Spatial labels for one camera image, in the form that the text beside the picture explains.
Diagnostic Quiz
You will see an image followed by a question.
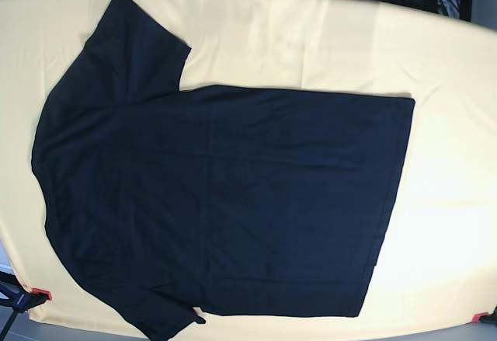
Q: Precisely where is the dark navy T-shirt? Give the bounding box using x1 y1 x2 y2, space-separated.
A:
31 0 415 340

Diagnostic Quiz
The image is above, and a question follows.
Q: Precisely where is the yellow table cloth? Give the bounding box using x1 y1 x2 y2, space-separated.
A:
1 0 496 340

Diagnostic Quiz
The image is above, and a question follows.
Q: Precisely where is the red-black clamp left corner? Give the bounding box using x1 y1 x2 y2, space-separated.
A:
1 285 52 313

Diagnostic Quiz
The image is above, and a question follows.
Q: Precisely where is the red-black clamp corner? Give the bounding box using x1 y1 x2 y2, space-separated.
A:
1 285 52 313
471 308 497 326

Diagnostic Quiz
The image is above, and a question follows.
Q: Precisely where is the red-black clamp right corner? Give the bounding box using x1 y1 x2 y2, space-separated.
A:
471 308 497 326

